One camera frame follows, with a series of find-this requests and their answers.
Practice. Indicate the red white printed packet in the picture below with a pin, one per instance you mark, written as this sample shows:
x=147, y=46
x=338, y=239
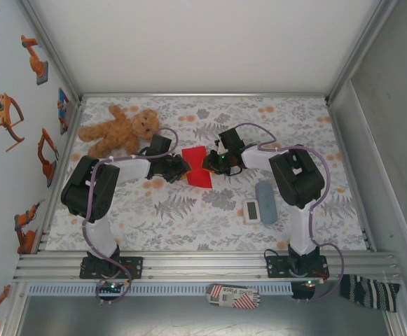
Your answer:
x=233, y=295

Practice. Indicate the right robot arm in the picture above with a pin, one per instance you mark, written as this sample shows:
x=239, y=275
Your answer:
x=296, y=178

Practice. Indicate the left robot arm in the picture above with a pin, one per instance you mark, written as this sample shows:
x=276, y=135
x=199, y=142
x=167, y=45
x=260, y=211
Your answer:
x=84, y=189

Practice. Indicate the blue-grey oblong case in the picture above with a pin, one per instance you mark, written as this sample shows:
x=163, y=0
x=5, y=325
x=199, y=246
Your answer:
x=266, y=203

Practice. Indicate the small circuit board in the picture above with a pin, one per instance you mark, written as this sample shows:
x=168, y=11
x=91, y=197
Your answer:
x=311, y=283
x=112, y=287

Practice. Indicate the black white striped sock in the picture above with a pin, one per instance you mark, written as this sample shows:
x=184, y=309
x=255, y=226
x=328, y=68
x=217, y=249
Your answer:
x=367, y=292

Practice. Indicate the red cloth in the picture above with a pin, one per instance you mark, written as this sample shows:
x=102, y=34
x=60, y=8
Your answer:
x=196, y=175

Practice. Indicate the brown teddy bear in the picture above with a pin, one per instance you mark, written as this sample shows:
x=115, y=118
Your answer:
x=119, y=129

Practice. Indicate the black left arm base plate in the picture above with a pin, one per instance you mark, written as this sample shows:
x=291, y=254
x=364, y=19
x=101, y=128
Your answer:
x=134, y=267

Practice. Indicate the aluminium frame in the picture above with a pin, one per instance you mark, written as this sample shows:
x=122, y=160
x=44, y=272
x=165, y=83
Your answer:
x=203, y=260

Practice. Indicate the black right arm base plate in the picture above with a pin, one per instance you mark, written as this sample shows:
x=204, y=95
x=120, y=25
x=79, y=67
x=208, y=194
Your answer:
x=275, y=267

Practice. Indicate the floral patterned tablecloth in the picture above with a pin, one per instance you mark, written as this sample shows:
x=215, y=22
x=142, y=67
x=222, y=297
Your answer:
x=189, y=227

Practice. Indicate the white digital timer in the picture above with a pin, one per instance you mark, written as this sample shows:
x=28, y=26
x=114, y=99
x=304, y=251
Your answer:
x=251, y=211

